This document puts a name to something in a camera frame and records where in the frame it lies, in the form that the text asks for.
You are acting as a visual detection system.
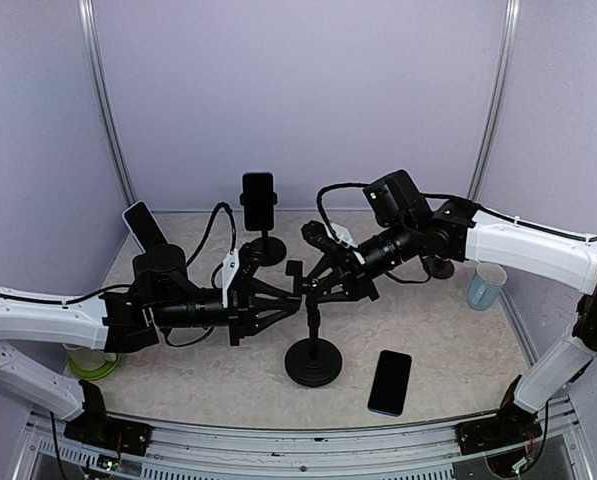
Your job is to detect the cream ribbed mug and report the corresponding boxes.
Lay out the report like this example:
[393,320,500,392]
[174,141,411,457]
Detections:
[63,344,118,373]

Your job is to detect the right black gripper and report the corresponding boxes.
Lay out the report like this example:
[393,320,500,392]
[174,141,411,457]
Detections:
[302,217,419,303]

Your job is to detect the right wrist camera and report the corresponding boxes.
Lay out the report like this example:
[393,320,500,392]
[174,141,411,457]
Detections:
[301,221,358,251]

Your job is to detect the green saucer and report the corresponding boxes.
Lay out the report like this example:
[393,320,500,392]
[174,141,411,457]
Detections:
[68,349,122,381]

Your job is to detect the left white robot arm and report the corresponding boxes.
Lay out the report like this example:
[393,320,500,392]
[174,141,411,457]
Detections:
[0,201,301,445]

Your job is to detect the left aluminium frame post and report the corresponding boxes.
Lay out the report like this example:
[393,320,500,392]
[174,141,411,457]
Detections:
[77,0,137,207]

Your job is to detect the light blue mug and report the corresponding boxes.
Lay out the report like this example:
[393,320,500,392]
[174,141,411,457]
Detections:
[467,263,508,311]

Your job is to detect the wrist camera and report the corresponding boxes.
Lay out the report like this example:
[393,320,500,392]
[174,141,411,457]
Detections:
[301,221,358,251]
[221,242,262,308]

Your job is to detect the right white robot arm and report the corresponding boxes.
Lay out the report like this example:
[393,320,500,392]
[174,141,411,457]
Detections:
[301,170,597,444]

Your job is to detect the aluminium frame post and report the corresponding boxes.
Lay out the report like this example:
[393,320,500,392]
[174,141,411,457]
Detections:
[467,0,521,201]
[77,0,137,207]

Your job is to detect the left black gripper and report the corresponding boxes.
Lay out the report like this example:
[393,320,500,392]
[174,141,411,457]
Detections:
[153,279,298,346]

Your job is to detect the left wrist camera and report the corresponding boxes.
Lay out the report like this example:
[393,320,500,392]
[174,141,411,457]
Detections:
[221,242,262,308]

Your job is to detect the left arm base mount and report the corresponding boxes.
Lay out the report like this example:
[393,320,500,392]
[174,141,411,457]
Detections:
[64,380,153,457]

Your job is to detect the right aluminium frame post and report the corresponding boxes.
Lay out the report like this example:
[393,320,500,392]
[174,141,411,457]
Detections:
[467,0,521,201]

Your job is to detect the black smartphone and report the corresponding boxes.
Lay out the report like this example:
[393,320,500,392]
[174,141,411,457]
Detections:
[367,350,413,417]
[240,172,276,231]
[122,200,167,252]

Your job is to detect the folding plate phone stand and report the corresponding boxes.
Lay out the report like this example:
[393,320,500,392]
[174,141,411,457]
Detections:
[422,256,455,280]

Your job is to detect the black pole phone stand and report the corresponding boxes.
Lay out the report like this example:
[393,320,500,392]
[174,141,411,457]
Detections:
[240,189,288,267]
[284,260,342,388]

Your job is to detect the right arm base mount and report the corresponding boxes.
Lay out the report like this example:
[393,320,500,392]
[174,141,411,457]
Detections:
[455,376,543,455]

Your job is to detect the front aluminium rail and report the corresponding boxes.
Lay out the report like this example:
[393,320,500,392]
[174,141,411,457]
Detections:
[5,397,597,479]

